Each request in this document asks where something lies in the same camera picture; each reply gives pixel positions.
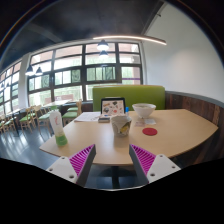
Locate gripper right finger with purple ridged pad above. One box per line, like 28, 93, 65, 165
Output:
129, 144, 180, 185

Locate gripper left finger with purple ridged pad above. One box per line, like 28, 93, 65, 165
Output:
47, 145, 96, 186

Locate white green plastic bottle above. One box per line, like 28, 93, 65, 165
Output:
49, 110, 67, 146

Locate red round coaster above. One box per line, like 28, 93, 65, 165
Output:
142, 128, 157, 136

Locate wooden table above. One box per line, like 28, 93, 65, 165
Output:
40, 109, 218, 166

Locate white card on table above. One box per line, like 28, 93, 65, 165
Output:
144, 119, 156, 125

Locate patterned paper cup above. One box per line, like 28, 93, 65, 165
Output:
111, 115, 132, 137

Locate white paper sheets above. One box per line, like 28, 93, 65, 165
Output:
74, 112, 100, 122

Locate white ceramic bowl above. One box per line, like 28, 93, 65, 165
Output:
132, 103, 156, 118

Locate wooden chair green cushion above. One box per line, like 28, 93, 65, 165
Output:
19, 107, 36, 131

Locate laptop with stickers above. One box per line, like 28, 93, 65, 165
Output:
101, 97, 126, 116

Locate green upholstered booth seat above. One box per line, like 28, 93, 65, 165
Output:
92, 85, 165, 111

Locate black pendant lamp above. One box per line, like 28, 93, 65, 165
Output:
97, 40, 109, 51

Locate long linear ceiling light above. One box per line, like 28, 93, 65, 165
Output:
93, 35, 167, 45

